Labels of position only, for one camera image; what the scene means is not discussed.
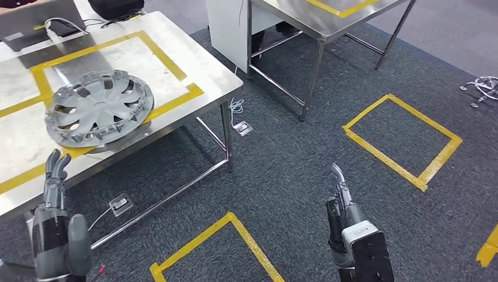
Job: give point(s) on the yellow tape rectangle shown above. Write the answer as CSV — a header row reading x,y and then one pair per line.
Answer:
x,y
338,13

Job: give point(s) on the black zip case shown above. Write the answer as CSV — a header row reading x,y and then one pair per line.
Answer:
x,y
116,7

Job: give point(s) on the metal workbench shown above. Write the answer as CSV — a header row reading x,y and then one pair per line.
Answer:
x,y
97,58
295,15

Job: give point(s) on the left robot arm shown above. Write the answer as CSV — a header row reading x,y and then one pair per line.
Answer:
x,y
62,279

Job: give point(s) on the silver plastic wheel cover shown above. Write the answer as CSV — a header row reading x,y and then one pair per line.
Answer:
x,y
97,105

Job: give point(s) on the yellow floor tape square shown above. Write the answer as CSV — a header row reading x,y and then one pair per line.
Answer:
x,y
488,249
202,237
439,155

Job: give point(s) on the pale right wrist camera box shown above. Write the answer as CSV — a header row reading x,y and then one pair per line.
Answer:
x,y
369,253

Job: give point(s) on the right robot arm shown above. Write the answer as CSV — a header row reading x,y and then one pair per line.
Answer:
x,y
342,266

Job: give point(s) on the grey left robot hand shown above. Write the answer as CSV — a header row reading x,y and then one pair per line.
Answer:
x,y
50,241

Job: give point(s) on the black laptop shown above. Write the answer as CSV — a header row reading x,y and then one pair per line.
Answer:
x,y
23,15

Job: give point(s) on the metal floor socket box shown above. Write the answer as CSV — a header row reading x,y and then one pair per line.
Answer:
x,y
243,128
120,205

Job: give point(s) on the white panel desk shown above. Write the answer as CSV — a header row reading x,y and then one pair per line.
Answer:
x,y
227,31

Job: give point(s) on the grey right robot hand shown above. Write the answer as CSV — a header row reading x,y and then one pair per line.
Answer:
x,y
352,216

